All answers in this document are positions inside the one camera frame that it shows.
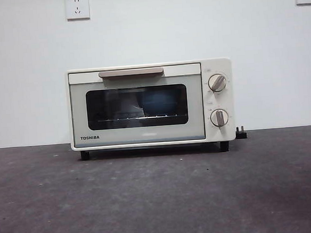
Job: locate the black power plug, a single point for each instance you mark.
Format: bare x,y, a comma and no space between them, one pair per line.
241,134

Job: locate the cream and beige oven knob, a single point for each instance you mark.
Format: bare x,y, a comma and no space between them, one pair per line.
219,117
217,83

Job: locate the cream Toshiba toaster oven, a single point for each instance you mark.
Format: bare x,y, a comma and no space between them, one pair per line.
231,100

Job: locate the blue ribbed bowl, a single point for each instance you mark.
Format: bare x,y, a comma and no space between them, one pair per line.
160,103

